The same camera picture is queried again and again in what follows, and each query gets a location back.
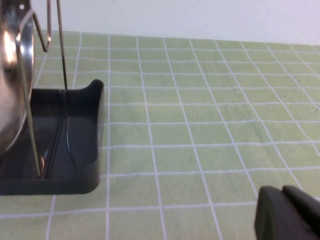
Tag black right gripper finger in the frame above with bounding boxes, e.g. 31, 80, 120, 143
254, 184, 320, 240

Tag stainless steel pot lid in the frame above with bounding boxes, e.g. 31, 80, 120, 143
0, 0, 35, 154

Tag green checked tablecloth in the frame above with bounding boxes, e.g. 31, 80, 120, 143
0, 30, 320, 240

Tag grey tray wire lid rack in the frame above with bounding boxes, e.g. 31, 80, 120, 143
0, 0, 105, 196

